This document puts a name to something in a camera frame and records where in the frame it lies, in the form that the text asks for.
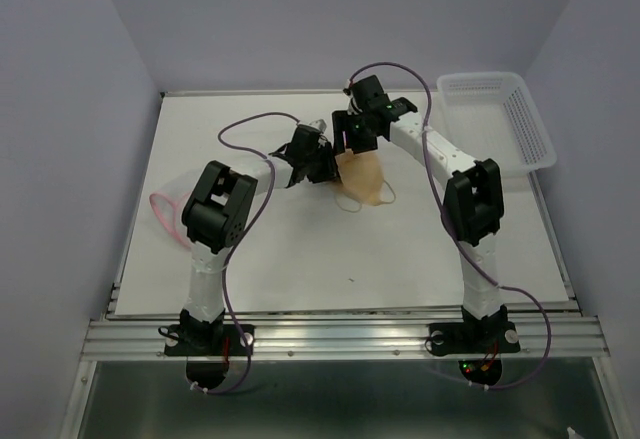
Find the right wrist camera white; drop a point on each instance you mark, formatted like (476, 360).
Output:
(352, 108)

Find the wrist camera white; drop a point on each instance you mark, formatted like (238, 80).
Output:
(319, 124)
(352, 108)

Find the aluminium rail frame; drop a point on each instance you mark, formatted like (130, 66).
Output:
(361, 373)

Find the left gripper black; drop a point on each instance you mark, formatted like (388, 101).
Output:
(328, 172)

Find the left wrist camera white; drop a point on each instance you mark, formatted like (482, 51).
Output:
(319, 124)

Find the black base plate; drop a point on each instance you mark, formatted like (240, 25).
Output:
(479, 348)
(217, 362)

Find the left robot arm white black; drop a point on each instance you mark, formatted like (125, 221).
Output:
(216, 218)

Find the pink-trimmed mesh laundry bag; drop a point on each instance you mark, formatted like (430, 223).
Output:
(168, 202)

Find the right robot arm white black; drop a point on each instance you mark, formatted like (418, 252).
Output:
(469, 195)

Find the white plastic perforated basket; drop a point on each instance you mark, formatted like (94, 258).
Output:
(493, 115)

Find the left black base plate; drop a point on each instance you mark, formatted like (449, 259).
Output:
(217, 362)

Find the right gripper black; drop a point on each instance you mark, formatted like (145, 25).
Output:
(340, 122)

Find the beige bra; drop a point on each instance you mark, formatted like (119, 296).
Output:
(361, 179)

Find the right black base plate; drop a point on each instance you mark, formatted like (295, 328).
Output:
(479, 348)

